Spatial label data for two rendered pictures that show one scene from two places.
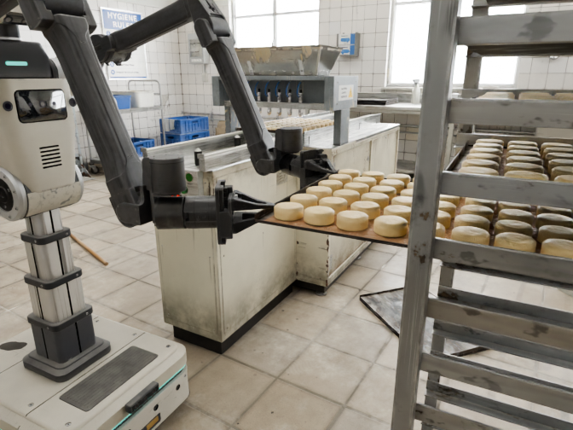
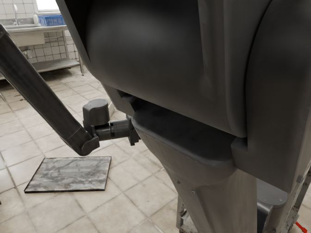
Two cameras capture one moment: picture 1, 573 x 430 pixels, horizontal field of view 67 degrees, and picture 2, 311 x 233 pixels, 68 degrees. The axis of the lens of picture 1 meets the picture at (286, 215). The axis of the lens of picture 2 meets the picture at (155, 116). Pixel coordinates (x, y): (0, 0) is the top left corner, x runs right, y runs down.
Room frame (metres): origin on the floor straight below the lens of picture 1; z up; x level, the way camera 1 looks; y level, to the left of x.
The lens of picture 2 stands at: (0.80, 0.50, 1.32)
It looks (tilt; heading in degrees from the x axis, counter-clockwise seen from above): 28 degrees down; 287
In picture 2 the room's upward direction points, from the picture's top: straight up
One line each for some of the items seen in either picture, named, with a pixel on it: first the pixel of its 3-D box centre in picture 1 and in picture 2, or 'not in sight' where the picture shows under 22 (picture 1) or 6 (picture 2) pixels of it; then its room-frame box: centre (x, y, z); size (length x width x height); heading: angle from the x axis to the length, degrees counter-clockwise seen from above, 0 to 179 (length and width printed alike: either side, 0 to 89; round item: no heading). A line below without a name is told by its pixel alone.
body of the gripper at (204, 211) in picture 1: (207, 212); not in sight; (0.71, 0.14, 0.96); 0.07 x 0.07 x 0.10; 3
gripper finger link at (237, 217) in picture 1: (248, 208); not in sight; (0.72, 0.07, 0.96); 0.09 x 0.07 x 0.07; 93
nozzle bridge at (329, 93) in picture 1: (284, 108); not in sight; (2.42, 0.01, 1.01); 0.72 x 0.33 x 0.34; 61
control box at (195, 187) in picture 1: (176, 184); not in sight; (1.66, 0.43, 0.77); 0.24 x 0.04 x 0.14; 61
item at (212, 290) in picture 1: (234, 233); not in sight; (1.97, 0.26, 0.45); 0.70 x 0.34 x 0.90; 151
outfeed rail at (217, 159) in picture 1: (315, 132); not in sight; (2.45, -0.17, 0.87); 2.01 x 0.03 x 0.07; 151
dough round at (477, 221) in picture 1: (471, 224); not in sight; (0.63, -0.29, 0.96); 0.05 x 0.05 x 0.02
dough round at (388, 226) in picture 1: (390, 226); not in sight; (0.62, -0.16, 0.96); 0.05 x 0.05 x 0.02
